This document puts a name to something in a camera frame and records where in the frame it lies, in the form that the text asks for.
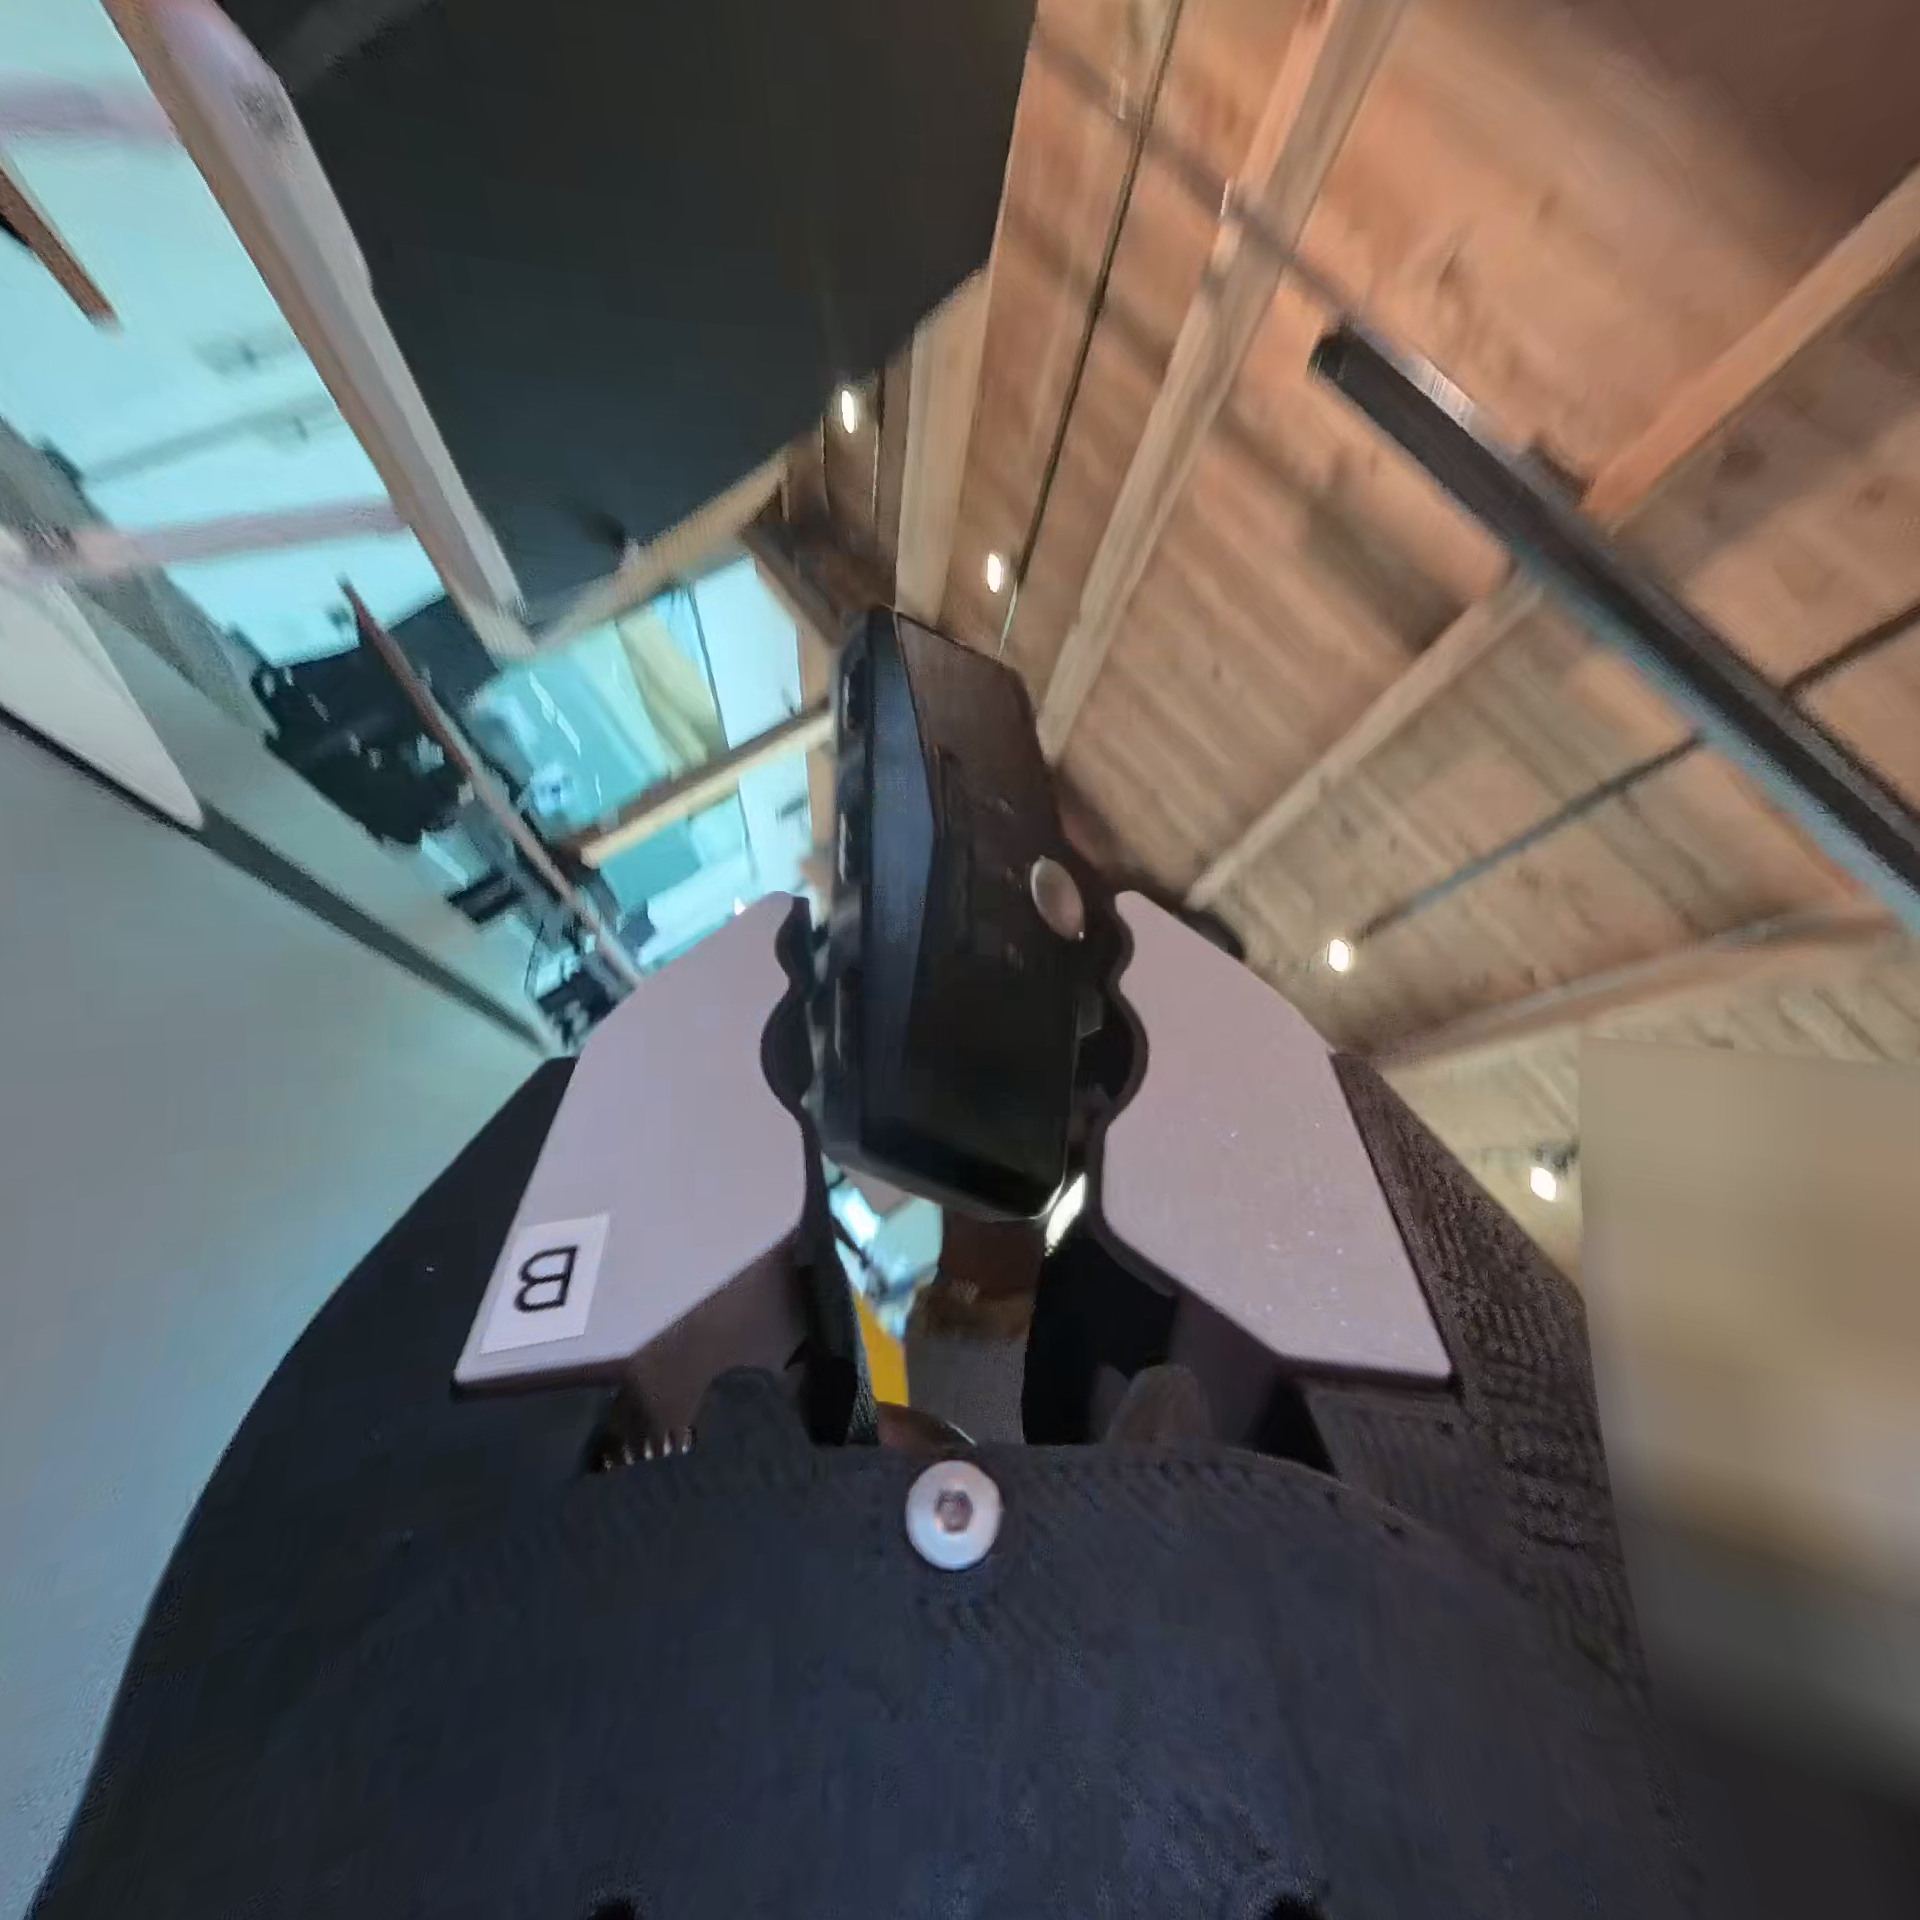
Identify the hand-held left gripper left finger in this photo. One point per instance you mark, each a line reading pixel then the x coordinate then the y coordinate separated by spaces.
pixel 661 1142

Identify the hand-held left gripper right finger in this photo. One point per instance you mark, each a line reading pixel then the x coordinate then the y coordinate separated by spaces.
pixel 1260 1172

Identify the black hdmi switch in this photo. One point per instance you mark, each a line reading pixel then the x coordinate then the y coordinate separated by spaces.
pixel 960 932

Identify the wooden top office desk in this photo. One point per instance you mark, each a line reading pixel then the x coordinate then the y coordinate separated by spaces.
pixel 494 811

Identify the black office chair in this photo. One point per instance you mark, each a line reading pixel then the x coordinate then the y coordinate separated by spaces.
pixel 352 735

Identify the black board with wooden rim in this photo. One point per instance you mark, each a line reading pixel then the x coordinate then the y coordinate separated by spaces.
pixel 628 226

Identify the black ceiling track rail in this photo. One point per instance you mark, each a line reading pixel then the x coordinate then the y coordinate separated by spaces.
pixel 1576 525

